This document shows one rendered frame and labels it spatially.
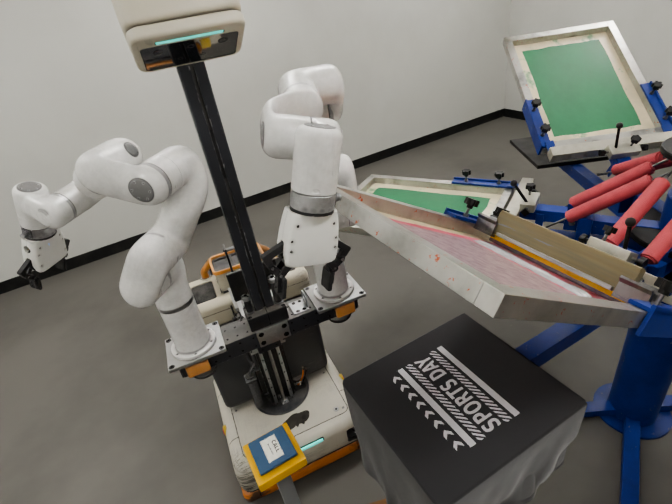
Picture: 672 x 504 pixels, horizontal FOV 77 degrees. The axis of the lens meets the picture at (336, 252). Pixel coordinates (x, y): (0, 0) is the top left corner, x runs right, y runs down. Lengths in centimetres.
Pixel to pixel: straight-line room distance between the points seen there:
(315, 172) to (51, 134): 393
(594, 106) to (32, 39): 397
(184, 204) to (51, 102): 351
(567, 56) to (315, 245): 229
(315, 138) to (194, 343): 77
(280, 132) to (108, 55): 374
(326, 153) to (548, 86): 207
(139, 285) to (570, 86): 228
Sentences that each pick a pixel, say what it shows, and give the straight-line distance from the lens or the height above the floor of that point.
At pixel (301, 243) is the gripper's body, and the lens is 70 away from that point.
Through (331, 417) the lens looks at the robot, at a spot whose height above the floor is 28.
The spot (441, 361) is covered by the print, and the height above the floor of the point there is 95.
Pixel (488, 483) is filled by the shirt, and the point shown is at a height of 92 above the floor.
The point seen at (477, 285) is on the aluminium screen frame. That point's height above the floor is 155.
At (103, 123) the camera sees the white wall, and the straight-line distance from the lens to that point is 446.
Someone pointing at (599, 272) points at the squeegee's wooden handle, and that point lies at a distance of 121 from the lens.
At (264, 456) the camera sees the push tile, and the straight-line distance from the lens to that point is 120.
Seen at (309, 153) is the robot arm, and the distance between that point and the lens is 66.
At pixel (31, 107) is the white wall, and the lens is 446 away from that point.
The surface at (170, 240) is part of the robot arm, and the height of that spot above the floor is 152.
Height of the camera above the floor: 194
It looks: 32 degrees down
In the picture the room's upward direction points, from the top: 10 degrees counter-clockwise
